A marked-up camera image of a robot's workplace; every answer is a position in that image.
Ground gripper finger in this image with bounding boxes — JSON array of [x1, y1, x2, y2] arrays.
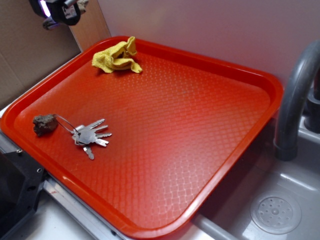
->
[[29, 0, 51, 18]]

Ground yellow cloth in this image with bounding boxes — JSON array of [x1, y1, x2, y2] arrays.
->
[[91, 36, 143, 74]]

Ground brown rock keychain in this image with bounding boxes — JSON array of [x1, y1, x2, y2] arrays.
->
[[32, 114, 58, 137]]

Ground silver key bunch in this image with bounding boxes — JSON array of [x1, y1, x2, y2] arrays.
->
[[55, 114, 113, 161]]

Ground brown cardboard panel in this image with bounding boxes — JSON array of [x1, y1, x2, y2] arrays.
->
[[0, 0, 80, 108]]

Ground red plastic tray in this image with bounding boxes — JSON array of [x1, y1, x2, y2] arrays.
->
[[0, 36, 283, 239]]

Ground grey sink faucet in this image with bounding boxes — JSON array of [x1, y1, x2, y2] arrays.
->
[[273, 40, 320, 161]]

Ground grey sink basin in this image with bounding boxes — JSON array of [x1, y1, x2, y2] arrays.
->
[[193, 123, 320, 240]]

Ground round sink drain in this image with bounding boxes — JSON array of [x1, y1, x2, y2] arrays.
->
[[250, 191, 302, 235]]

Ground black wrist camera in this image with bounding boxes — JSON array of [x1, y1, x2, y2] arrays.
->
[[45, 0, 81, 26]]

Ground black metal bracket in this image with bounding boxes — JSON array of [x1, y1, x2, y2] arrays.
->
[[0, 149, 46, 240]]

